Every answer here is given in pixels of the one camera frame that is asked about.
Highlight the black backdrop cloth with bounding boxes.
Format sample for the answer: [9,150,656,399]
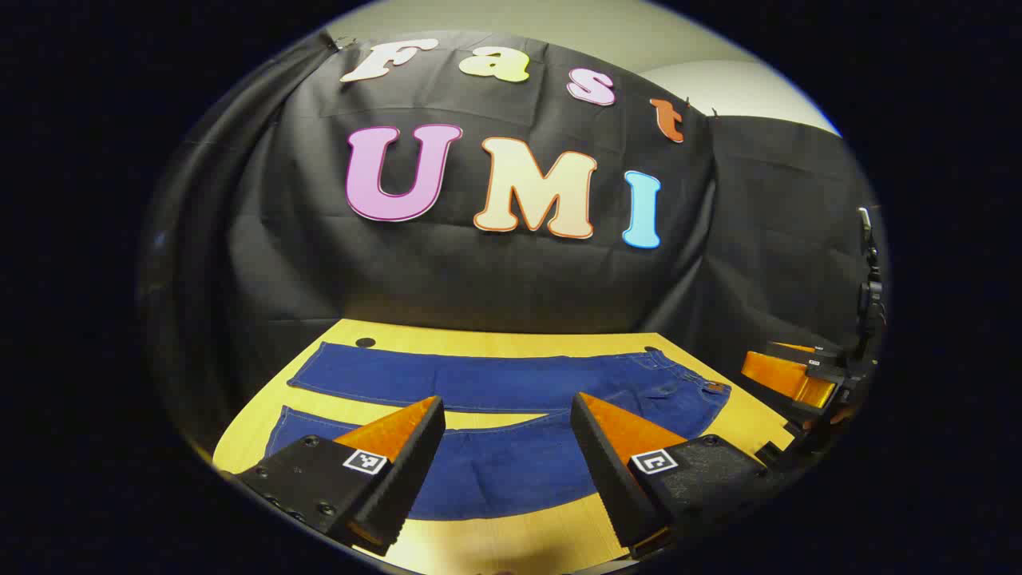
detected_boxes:
[140,30,887,472]

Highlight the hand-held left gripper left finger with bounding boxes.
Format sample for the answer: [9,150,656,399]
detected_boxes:
[232,395,446,557]

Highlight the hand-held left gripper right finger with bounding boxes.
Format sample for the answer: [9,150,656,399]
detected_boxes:
[570,391,787,560]

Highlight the blue denim jeans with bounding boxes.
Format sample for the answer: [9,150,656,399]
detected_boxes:
[263,342,732,521]

